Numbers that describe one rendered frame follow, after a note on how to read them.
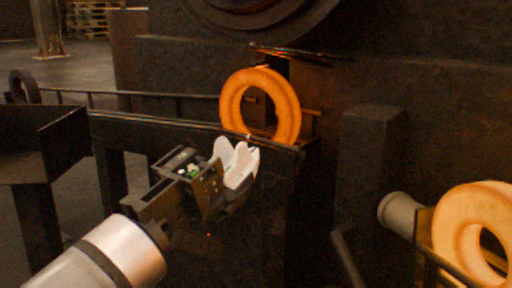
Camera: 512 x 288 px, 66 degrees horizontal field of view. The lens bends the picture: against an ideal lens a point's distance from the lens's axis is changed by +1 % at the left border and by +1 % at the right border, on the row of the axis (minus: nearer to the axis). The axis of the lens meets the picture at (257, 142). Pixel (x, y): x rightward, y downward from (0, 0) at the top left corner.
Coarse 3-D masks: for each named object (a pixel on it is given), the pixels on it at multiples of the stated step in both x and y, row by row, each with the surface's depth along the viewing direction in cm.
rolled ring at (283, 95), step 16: (240, 80) 77; (256, 80) 74; (272, 80) 72; (224, 96) 80; (240, 96) 81; (272, 96) 73; (288, 96) 72; (224, 112) 82; (288, 112) 72; (240, 128) 82; (288, 128) 73
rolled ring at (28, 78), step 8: (16, 72) 141; (24, 72) 140; (8, 80) 147; (16, 80) 146; (24, 80) 139; (32, 80) 139; (16, 88) 148; (32, 88) 139; (16, 96) 148; (32, 96) 139; (40, 96) 141
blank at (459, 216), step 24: (456, 192) 45; (480, 192) 42; (504, 192) 40; (456, 216) 46; (480, 216) 42; (504, 216) 40; (432, 240) 50; (456, 240) 46; (504, 240) 40; (456, 264) 46; (480, 264) 46
